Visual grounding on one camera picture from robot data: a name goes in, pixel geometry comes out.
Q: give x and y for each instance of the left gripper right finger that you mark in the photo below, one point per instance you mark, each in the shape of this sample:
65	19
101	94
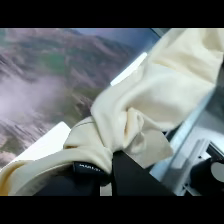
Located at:
133	180

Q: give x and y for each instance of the silver frame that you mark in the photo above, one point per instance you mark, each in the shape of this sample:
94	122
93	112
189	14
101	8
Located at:
186	146

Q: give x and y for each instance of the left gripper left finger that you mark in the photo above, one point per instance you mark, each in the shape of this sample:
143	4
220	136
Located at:
70	186

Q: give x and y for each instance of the cream shirt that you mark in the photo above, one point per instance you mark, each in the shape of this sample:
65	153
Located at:
153	100

